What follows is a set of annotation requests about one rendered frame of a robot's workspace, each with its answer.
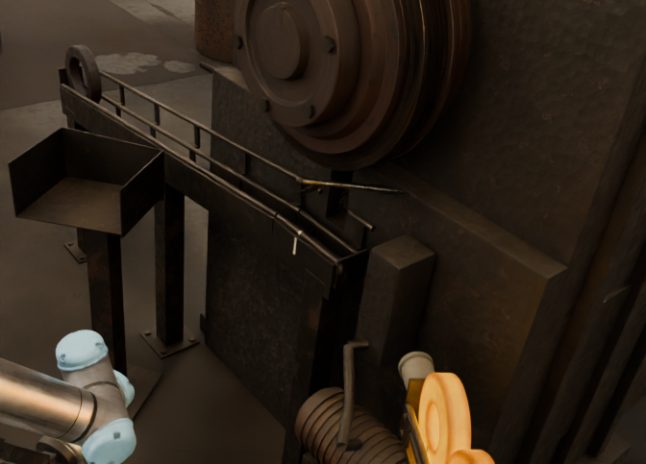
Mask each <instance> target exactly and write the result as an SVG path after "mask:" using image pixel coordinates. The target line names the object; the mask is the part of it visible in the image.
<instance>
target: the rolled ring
mask: <svg viewBox="0 0 646 464"><path fill-rule="evenodd" d="M80 62H81V64H82V66H83V68H84V70H85V73H86V77H87V91H86V90H85V88H84V85H83V83H82V79H81V75H80ZM65 70H66V76H67V80H68V83H69V86H70V87H71V88H73V89H74V90H76V91H78V92H79V93H81V94H83V95H84V96H86V97H87V98H88V99H90V100H92V101H93V102H95V103H96V104H99V103H100V101H101V96H102V84H101V77H100V72H99V69H98V66H97V63H96V60H95V58H94V57H93V55H92V53H91V52H90V51H89V49H88V48H87V47H85V45H74V46H70V47H69V48H68V49H67V52H66V56H65Z"/></svg>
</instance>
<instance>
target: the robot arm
mask: <svg viewBox="0 0 646 464"><path fill-rule="evenodd" d="M56 357H57V360H58V364H57V365H58V367H59V369H60V370H61V372H62V378H63V381H62V380H59V379H55V378H52V377H49V376H47V375H44V374H42V373H40V372H37V371H34V370H32V369H29V368H26V367H24V366H21V365H18V364H15V363H13V362H10V361H8V360H6V359H3V358H0V423H3V424H6V425H10V426H13V427H19V428H22V429H25V430H29V431H31V432H34V433H38V434H41V435H43V437H42V438H41V439H40V440H39V441H38V442H37V444H36V449H37V450H36V451H34V450H30V449H27V448H23V447H20V446H17V445H14V444H10V443H8V442H4V441H5V439H3V438H0V460H4V461H7V462H11V463H14V464H81V463H82V461H83V460H84V459H86V462H87V463H88V464H120V463H122V462H123V461H125V460H126V459H127V458H128V457H130V455H131V454H132V453H133V451H134V449H135V447H136V444H137V440H136V436H135V432H134V429H133V425H134V424H133V421H132V420H131V419H130V417H129V414H128V411H127V407H128V405H129V404H130V403H131V401H132V400H133V398H134V396H135V390H134V387H133V385H132V384H131V383H130V382H129V380H128V379H127V378H126V377H125V376H124V375H122V374H121V373H119V372H117V371H115V370H114V369H113V368H112V365H111V362H110V358H109V355H108V348H107V346H106V345H105V343H104V340H103V338H102V336H101V335H100V334H99V333H97V332H95V331H92V330H78V331H75V332H74V333H70V334H68V335H67V336H66V337H65V338H63V339H62V340H61V342H60V343H59V344H58V346H57V349H56Z"/></svg>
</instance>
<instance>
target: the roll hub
mask: <svg viewBox="0 0 646 464"><path fill-rule="evenodd" d="M234 35H239V36H241V37H242V41H243V45H242V47H241V49H236V55H237V59H238V63H239V67H240V70H241V73H242V76H243V78H244V81H245V83H246V84H247V86H248V88H249V90H250V92H251V94H252V96H253V97H254V99H255V100H256V102H257V103H258V104H259V101H260V99H261V98H262V97H264V98H266V99H268V100H269V104H270V108H269V110H268V111H267V112H266V114H267V115H269V116H270V117H271V118H272V119H274V120H275V121H277V122H278V123H280V124H282V125H285V126H288V127H292V128H299V127H304V126H308V125H312V124H316V123H320V122H324V121H327V120H329V119H331V118H333V117H334V116H336V115H337V114H338V113H339V112H340V111H341V110H342V109H343V108H344V106H345V105H346V103H347V102H348V100H349V98H350V97H351V94H352V92H353V90H354V87H355V84H356V81H357V77H358V73H359V67H360V31H359V24H358V20H357V16H356V12H355V9H354V6H353V3H352V0H236V3H235V11H234ZM325 36H328V37H331V38H333V39H334V43H335V48H334V50H333V52H332V53H327V52H325V51H323V49H322V45H321V41H322V39H323V38H324V37H325ZM306 103H310V104H311V105H313V107H314V112H315V114H314V116H313V117H312V118H310V119H308V118H307V117H306V116H304V114H303V106H304V105H305V104H306ZM259 105H260V104H259Z"/></svg>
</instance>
